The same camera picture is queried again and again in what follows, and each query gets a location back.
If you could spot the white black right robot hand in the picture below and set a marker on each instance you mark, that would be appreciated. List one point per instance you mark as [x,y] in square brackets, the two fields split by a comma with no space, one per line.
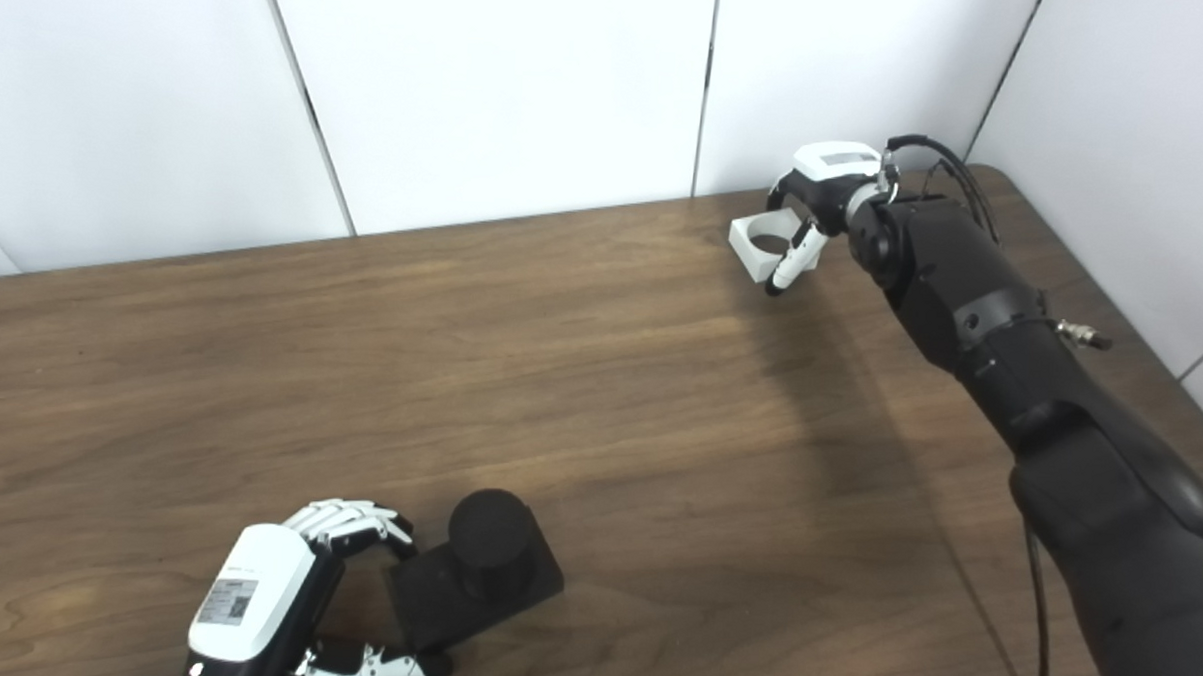
[832,171]

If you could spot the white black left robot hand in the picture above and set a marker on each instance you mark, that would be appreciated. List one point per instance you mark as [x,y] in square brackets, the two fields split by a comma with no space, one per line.
[252,596]

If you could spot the white square piece with hole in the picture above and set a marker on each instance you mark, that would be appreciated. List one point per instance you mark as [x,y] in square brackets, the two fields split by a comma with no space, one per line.
[750,253]

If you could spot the black peg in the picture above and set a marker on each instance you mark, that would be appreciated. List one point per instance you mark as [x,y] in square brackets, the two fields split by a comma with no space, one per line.
[489,539]

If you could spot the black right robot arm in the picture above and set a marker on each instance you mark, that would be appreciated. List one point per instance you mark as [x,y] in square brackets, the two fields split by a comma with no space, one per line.
[1011,352]

